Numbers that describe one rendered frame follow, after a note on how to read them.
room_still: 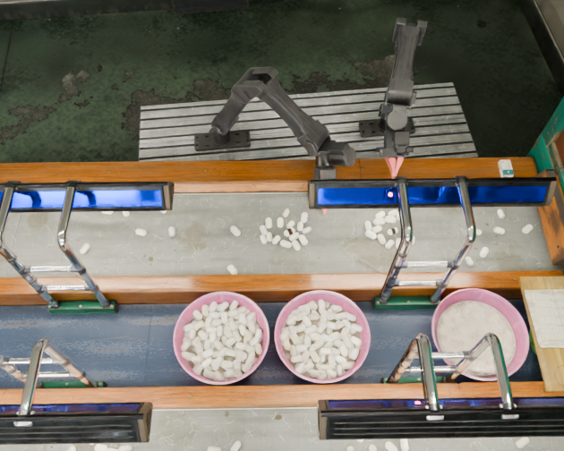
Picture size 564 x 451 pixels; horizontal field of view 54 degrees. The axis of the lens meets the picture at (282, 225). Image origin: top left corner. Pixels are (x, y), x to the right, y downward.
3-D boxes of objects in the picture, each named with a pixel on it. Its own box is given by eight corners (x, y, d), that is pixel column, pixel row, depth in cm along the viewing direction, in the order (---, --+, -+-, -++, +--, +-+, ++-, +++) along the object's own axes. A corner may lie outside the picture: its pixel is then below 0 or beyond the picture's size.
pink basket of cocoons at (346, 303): (261, 320, 167) (260, 309, 159) (342, 290, 172) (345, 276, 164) (295, 405, 155) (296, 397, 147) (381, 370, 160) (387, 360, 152)
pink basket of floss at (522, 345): (405, 341, 164) (412, 329, 156) (462, 284, 173) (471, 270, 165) (479, 409, 154) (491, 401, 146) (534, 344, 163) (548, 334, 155)
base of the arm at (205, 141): (250, 132, 193) (248, 117, 197) (192, 137, 192) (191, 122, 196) (251, 147, 200) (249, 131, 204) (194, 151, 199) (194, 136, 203)
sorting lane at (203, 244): (-13, 199, 183) (-16, 195, 181) (538, 192, 184) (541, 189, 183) (-39, 284, 168) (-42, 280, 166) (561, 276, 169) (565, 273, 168)
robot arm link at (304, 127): (334, 131, 169) (263, 55, 160) (319, 151, 165) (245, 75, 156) (312, 142, 179) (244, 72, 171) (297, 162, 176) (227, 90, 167)
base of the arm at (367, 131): (420, 119, 196) (415, 104, 200) (363, 123, 195) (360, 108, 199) (415, 133, 203) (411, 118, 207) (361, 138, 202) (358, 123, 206)
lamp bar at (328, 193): (307, 183, 148) (308, 167, 141) (542, 181, 148) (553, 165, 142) (308, 209, 144) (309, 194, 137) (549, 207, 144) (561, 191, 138)
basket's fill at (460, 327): (427, 306, 169) (431, 299, 164) (501, 305, 169) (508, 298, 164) (439, 381, 157) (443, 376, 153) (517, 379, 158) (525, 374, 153)
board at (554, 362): (517, 277, 164) (519, 276, 163) (568, 277, 164) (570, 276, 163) (545, 392, 148) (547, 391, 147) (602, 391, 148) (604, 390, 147)
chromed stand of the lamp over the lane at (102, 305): (62, 258, 178) (1, 177, 139) (125, 257, 178) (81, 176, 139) (50, 314, 168) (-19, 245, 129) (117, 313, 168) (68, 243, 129)
